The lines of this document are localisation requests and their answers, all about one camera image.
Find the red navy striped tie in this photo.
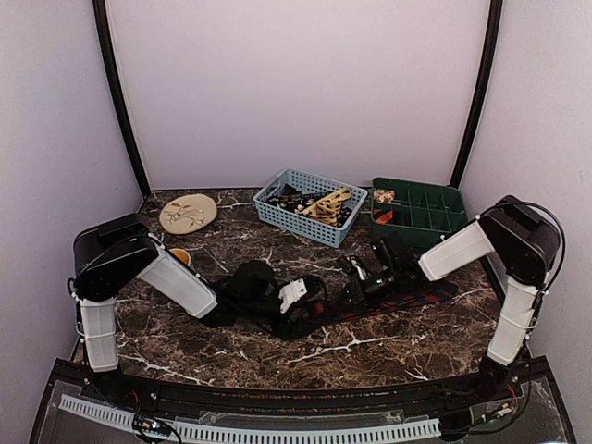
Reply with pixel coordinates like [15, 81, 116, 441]
[306, 280, 458, 325]

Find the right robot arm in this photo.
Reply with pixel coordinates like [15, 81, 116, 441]
[342, 195, 566, 401]

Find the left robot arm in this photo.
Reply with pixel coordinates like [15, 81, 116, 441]
[67, 214, 319, 403]

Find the rolled orange navy striped tie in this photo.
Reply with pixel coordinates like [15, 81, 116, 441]
[373, 209, 393, 225]

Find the yellow beetle print tie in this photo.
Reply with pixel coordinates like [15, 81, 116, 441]
[299, 187, 353, 228]

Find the light blue plastic basket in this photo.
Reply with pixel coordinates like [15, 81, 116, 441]
[253, 169, 368, 248]

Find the rolled cream tropical print tie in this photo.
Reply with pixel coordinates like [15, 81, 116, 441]
[373, 189, 396, 204]

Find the green divided organizer tray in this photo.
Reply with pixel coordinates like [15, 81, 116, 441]
[370, 178, 468, 250]

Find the black white floral tie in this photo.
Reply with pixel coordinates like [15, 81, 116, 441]
[266, 185, 331, 216]

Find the cream floral mug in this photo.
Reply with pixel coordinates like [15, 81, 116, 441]
[169, 248, 191, 267]

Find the beige floral plate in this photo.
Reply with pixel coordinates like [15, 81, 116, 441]
[159, 193, 217, 235]

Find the black front rail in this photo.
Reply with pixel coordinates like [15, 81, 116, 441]
[45, 358, 556, 422]

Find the grey slotted cable duct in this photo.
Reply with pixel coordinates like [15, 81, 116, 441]
[58, 394, 441, 443]

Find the black right frame post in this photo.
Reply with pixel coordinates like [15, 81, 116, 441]
[449, 0, 504, 189]

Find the black frame post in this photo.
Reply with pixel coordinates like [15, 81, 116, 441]
[449, 0, 504, 189]
[92, 0, 152, 200]

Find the black left frame post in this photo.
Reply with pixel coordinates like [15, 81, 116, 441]
[92, 0, 152, 200]

